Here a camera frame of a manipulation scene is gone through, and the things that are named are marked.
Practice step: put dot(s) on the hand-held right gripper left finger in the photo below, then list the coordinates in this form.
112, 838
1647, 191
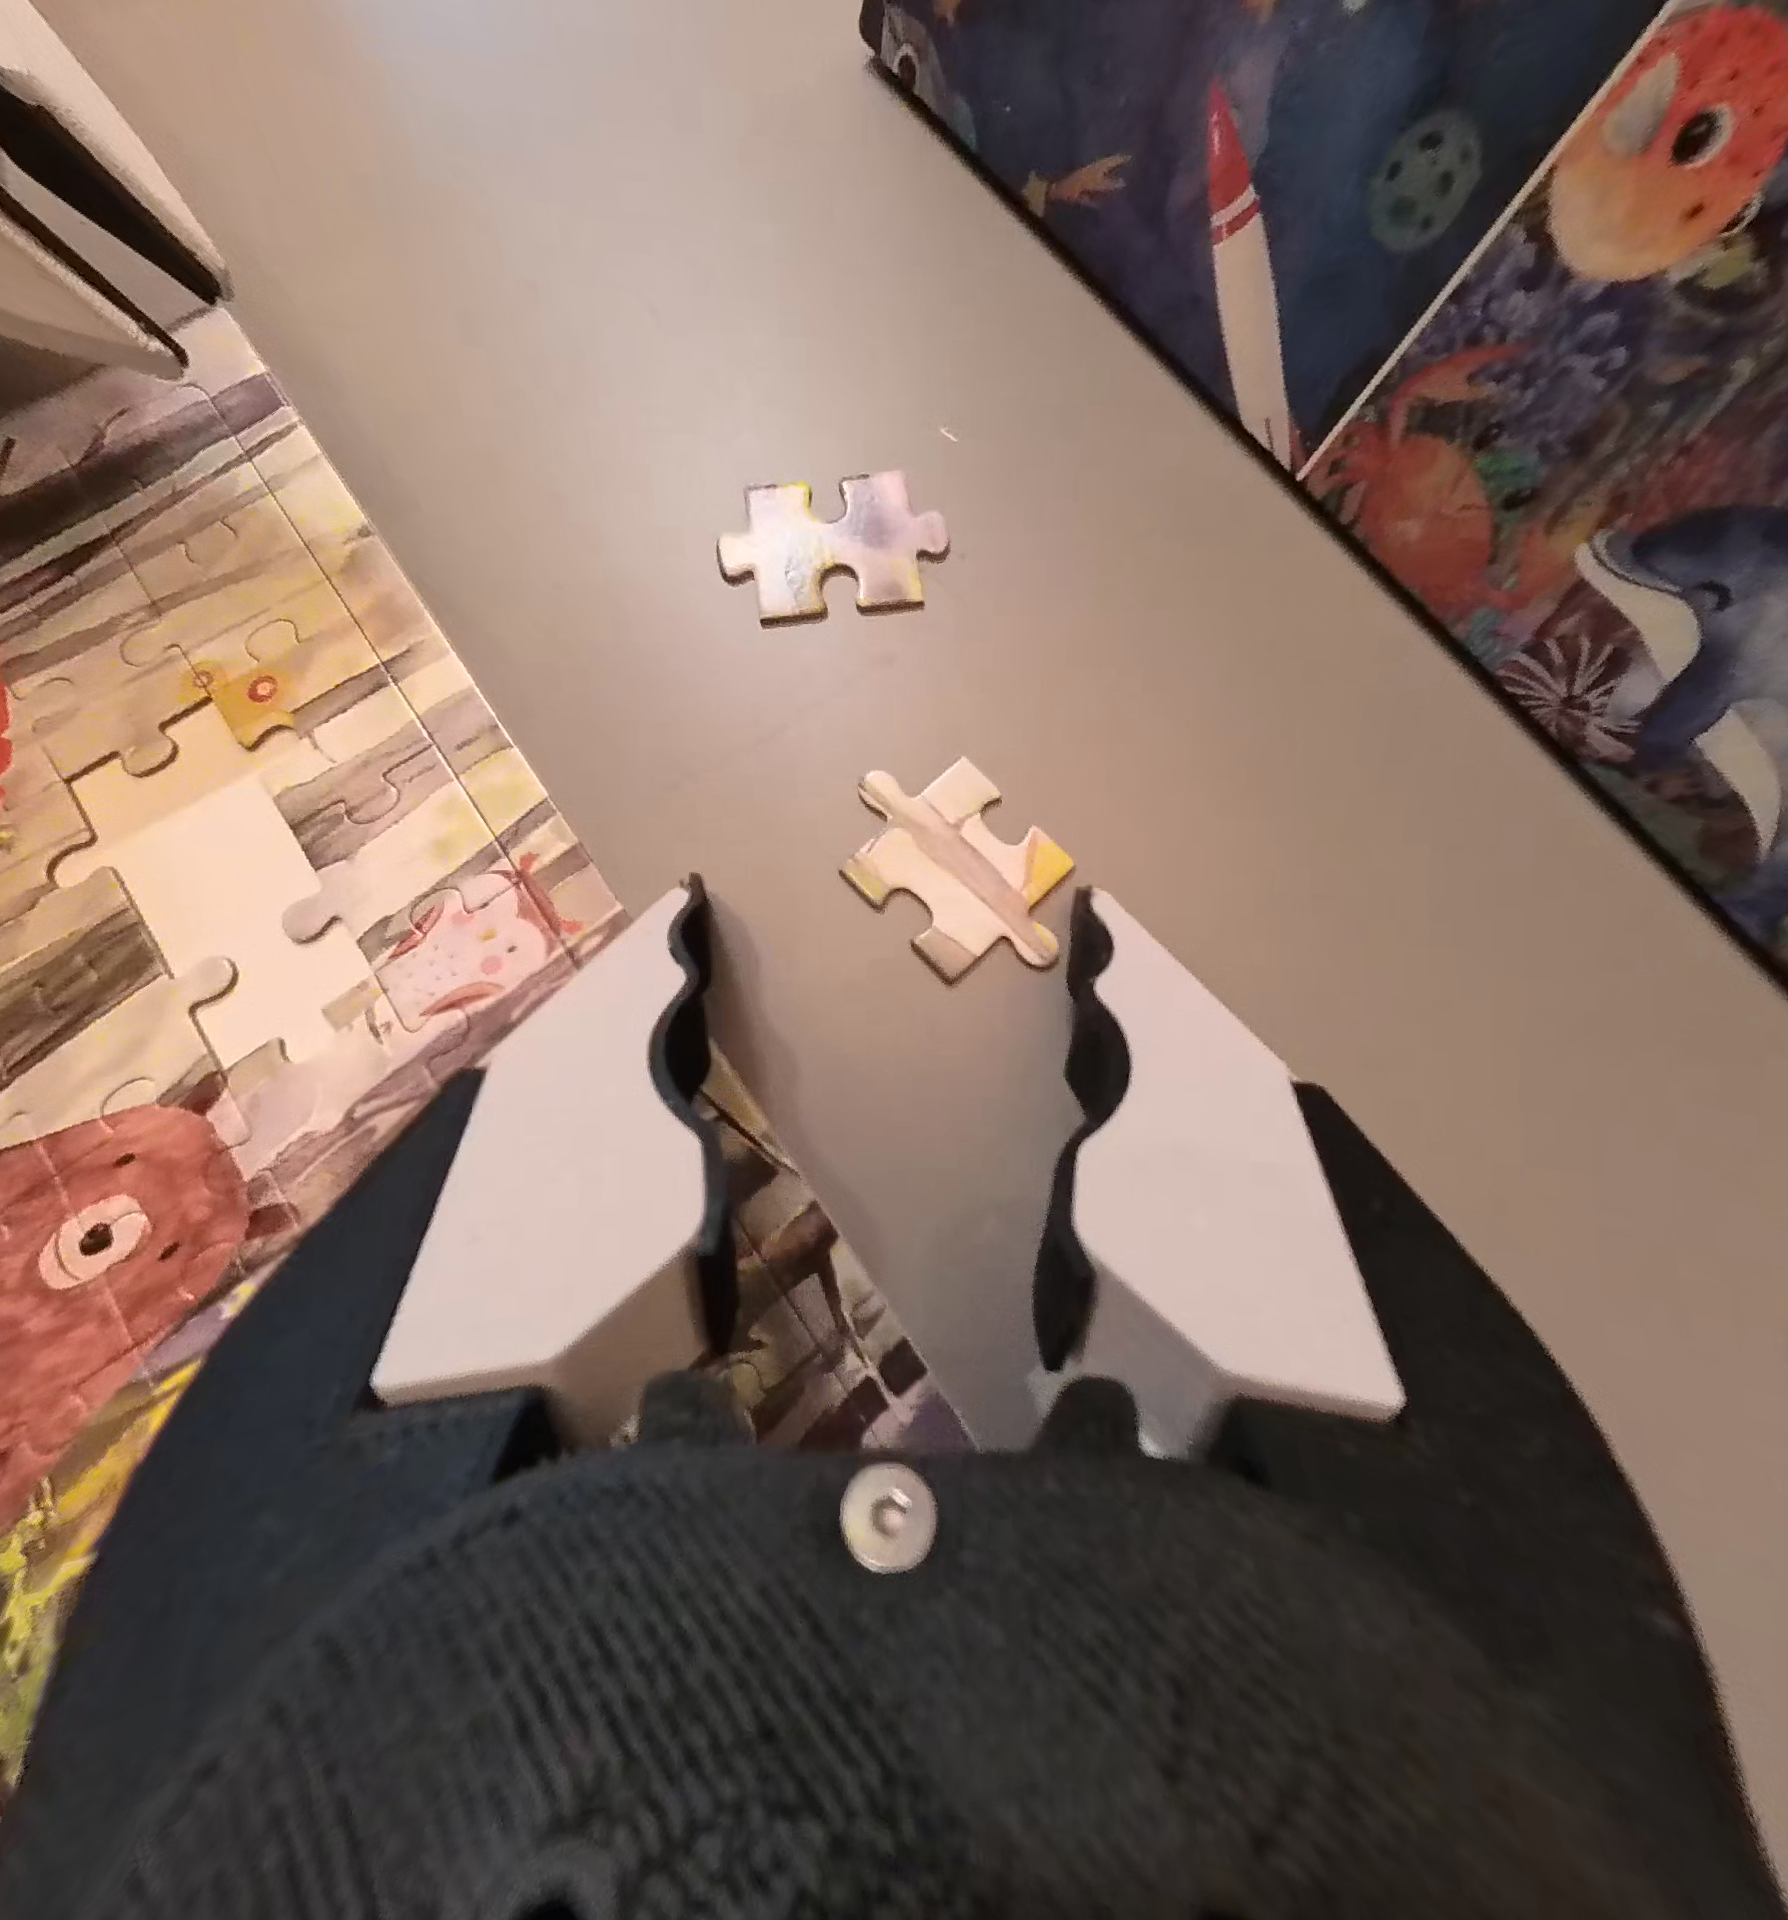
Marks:
564, 1199

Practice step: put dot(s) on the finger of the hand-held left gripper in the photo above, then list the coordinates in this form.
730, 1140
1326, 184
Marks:
24, 255
69, 120

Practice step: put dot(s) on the illustrated jigsaw puzzle board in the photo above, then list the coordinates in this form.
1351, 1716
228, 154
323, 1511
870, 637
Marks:
160, 929

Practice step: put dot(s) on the colourful illustrated puzzle box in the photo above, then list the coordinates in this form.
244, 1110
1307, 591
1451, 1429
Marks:
1283, 150

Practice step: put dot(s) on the pale grey-banded puzzle piece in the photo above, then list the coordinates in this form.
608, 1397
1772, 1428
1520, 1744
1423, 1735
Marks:
954, 870

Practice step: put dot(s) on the yellow cream puzzle piece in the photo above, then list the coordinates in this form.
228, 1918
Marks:
835, 549

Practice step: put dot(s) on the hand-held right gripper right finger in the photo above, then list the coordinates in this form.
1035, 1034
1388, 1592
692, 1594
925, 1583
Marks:
1238, 1231

